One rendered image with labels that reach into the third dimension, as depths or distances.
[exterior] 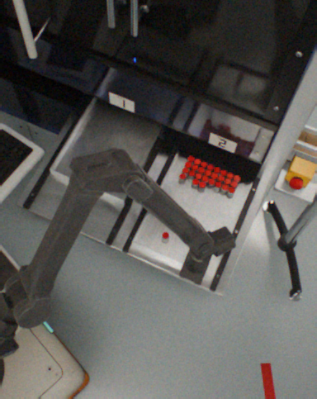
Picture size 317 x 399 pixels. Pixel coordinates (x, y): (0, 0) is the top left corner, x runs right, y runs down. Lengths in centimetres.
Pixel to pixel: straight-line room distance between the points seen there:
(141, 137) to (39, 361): 96
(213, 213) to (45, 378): 94
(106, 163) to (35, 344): 128
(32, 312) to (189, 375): 135
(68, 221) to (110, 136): 77
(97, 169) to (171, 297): 155
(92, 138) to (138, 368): 110
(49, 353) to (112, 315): 41
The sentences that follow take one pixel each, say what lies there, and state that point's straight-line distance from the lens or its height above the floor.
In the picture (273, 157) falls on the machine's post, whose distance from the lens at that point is 165.
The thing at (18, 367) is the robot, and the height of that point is 28.
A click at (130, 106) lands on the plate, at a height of 102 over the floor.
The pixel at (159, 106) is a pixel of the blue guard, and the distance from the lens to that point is 166.
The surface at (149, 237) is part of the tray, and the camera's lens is 169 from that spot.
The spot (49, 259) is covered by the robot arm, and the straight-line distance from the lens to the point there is 117.
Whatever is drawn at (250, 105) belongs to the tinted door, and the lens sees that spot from 150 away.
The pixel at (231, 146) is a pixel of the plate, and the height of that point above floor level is 102.
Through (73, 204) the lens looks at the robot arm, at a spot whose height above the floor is 148.
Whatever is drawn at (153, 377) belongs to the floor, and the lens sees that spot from 248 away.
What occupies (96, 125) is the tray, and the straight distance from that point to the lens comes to 186.
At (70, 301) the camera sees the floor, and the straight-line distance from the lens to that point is 255.
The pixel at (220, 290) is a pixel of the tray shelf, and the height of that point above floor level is 88.
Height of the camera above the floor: 247
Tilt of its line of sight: 65 degrees down
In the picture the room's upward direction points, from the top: 5 degrees clockwise
